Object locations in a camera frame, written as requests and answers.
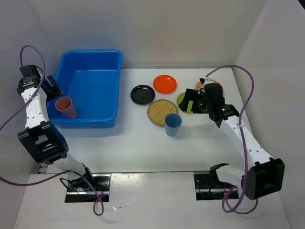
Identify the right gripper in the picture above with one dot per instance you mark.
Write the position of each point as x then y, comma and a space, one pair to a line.
190, 95

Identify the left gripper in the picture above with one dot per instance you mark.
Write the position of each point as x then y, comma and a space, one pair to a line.
55, 90

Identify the green plate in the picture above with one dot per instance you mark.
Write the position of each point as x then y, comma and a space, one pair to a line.
179, 100

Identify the pink cup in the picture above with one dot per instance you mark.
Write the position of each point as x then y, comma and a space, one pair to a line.
66, 107

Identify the large tan woven tray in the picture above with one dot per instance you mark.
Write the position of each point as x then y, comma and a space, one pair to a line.
199, 84

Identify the blue cup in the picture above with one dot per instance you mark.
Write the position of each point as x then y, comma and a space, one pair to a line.
172, 124

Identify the orange plate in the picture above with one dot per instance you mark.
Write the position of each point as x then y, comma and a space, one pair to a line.
165, 84

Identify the small green-rimmed bamboo tray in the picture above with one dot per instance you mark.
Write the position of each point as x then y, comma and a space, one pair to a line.
159, 109

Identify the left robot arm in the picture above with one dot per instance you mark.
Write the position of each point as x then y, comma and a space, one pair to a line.
40, 137

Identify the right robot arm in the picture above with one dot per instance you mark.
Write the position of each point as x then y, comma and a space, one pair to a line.
263, 175

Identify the blue plastic bin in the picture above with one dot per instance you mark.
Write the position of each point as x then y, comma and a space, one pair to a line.
91, 79

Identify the black plate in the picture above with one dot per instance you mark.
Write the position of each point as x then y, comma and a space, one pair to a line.
142, 94

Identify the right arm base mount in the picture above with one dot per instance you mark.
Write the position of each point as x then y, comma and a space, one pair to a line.
205, 189

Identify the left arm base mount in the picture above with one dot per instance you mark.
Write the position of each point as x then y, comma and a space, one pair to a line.
75, 194

